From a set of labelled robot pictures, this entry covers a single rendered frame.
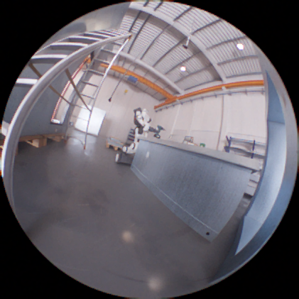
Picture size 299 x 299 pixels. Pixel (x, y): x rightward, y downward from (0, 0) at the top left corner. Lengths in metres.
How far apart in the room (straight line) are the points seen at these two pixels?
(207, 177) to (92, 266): 0.87
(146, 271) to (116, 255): 0.16
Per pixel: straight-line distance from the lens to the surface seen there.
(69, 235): 0.58
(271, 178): 1.48
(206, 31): 7.71
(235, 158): 0.68
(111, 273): 0.52
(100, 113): 7.73
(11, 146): 0.50
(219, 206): 0.76
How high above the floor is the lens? 0.51
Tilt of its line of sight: 1 degrees down
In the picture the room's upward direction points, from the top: 19 degrees clockwise
